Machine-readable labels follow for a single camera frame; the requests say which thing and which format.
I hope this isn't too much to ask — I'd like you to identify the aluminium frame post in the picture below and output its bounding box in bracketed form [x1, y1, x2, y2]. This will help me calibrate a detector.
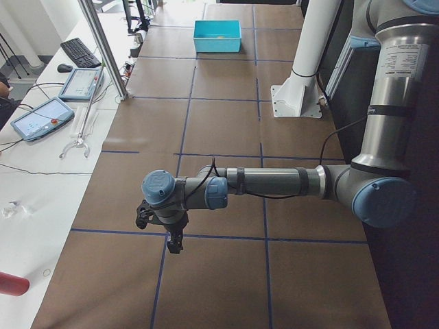
[78, 0, 128, 100]

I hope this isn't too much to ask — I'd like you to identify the black computer mouse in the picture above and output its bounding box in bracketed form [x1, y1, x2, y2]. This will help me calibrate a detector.
[57, 64, 73, 73]

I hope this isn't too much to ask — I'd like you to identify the red fire extinguisher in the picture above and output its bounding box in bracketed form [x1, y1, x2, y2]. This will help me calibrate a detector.
[0, 272, 30, 296]

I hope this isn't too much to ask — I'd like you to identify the lower teach pendant tablet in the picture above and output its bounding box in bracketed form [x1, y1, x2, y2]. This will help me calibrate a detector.
[10, 97, 75, 142]

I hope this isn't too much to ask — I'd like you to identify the upper teach pendant tablet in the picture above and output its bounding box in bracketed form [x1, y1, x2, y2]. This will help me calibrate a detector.
[58, 67, 104, 102]

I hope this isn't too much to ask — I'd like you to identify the black keyboard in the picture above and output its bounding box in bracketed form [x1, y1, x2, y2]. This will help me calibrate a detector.
[60, 38, 101, 68]

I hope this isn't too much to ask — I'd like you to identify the green handled reach grabber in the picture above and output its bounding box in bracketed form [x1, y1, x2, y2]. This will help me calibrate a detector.
[58, 61, 106, 160]

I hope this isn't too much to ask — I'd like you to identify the orange black electronic module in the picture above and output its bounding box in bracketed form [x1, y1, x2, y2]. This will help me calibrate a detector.
[123, 62, 133, 75]

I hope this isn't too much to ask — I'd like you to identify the white pedestal column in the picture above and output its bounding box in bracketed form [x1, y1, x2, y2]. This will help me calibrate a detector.
[270, 0, 341, 118]

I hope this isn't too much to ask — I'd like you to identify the metal cup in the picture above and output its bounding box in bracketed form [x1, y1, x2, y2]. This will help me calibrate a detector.
[134, 31, 145, 44]

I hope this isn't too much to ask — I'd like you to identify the turquoise plastic bin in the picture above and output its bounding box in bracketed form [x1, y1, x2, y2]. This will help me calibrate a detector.
[193, 20, 242, 53]

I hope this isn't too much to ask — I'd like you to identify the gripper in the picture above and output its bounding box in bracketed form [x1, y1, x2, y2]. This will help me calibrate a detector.
[161, 213, 189, 254]

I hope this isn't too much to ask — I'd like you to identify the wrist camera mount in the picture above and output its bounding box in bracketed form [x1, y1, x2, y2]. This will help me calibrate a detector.
[135, 199, 154, 230]

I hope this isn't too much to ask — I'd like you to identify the crumpled white paper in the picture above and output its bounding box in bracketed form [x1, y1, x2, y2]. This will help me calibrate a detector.
[1, 200, 36, 219]

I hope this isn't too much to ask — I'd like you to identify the teach pendant tablet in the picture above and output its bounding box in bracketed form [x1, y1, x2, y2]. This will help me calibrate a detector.
[58, 67, 104, 102]
[10, 97, 75, 142]

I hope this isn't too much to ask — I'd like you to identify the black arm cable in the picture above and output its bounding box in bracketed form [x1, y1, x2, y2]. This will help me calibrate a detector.
[178, 116, 370, 210]

